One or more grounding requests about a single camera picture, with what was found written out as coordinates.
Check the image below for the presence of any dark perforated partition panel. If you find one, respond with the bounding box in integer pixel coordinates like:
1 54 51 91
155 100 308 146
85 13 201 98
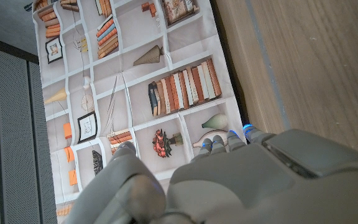
0 32 58 224

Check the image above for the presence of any printed bookshelf backdrop cloth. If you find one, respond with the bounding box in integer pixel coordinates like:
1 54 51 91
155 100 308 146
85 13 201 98
31 0 250 224

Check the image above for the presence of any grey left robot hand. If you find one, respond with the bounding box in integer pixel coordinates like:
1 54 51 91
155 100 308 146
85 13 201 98
62 123 358 224

